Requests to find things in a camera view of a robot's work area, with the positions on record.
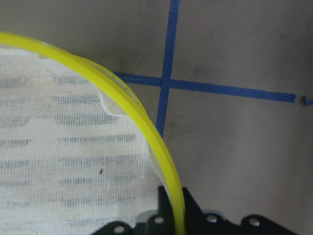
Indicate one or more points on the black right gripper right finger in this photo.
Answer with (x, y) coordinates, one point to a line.
(193, 214)

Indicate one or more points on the yellow steamer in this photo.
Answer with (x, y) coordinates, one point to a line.
(77, 148)

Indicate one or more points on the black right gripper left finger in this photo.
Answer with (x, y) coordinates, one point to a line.
(165, 218)

